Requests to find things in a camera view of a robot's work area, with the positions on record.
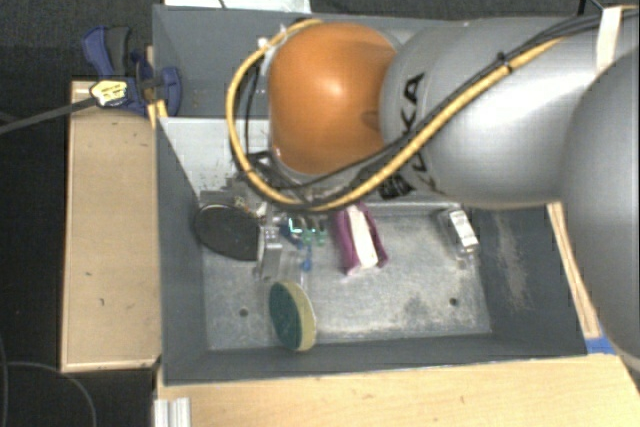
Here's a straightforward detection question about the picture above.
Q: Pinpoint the green and yellow round sponge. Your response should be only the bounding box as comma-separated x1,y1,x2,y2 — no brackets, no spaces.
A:
267,279,318,353

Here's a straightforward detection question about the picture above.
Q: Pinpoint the purple and white packet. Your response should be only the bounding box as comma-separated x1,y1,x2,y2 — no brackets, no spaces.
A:
331,201,390,277

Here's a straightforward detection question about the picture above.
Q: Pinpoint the black cylinder on white bracket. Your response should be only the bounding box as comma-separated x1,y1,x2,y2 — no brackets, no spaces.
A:
377,176,417,203

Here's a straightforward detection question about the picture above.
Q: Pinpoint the black round disc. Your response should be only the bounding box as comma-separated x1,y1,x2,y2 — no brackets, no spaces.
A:
193,203,262,263

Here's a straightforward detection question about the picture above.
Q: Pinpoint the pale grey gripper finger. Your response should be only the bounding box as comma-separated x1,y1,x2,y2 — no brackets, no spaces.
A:
285,245,314,287
255,226,287,282

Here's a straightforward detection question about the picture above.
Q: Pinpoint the pale wood board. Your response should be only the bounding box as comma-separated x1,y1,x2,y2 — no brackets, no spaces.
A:
59,79,164,374

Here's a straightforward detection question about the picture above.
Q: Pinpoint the grey metal bin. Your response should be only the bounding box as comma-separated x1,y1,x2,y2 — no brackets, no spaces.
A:
149,3,590,386

